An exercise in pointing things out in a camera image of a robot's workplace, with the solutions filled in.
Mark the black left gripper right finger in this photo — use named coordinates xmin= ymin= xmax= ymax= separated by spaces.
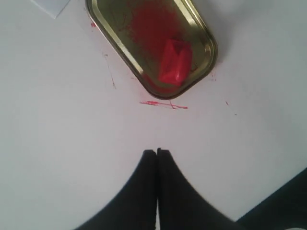
xmin=157 ymin=149 xmax=242 ymax=230

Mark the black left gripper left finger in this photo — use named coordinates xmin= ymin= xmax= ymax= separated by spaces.
xmin=77 ymin=150 xmax=157 ymax=230

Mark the red plastic stamp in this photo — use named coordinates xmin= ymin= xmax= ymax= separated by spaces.
xmin=159 ymin=39 xmax=192 ymax=86

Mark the gold metal tin lid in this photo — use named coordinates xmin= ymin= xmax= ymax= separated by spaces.
xmin=85 ymin=0 xmax=218 ymax=100

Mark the white paper sheet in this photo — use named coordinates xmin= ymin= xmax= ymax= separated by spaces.
xmin=31 ymin=0 xmax=70 ymax=19

